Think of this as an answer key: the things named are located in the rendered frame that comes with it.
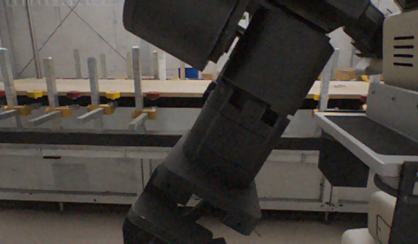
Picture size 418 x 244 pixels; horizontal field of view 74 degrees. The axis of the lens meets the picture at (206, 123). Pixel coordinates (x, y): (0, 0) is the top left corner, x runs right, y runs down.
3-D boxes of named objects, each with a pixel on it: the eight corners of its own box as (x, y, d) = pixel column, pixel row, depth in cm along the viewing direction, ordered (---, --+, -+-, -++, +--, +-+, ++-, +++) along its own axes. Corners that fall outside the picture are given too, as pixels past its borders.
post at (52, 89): (60, 140, 163) (48, 57, 150) (54, 140, 163) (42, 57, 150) (63, 139, 166) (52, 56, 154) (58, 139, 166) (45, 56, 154)
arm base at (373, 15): (421, 19, 51) (385, 25, 62) (388, -9, 50) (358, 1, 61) (384, 59, 53) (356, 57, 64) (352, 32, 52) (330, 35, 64)
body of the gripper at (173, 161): (145, 191, 16) (207, 73, 14) (179, 144, 26) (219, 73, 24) (246, 246, 16) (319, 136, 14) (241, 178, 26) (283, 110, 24)
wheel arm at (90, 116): (83, 126, 132) (83, 116, 131) (76, 126, 133) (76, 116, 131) (117, 107, 174) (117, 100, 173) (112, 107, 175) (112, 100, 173)
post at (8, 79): (18, 132, 163) (2, 47, 151) (12, 132, 163) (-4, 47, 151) (22, 130, 166) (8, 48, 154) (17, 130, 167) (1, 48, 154)
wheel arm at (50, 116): (34, 128, 134) (32, 120, 133) (28, 128, 135) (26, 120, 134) (79, 110, 176) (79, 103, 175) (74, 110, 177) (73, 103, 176)
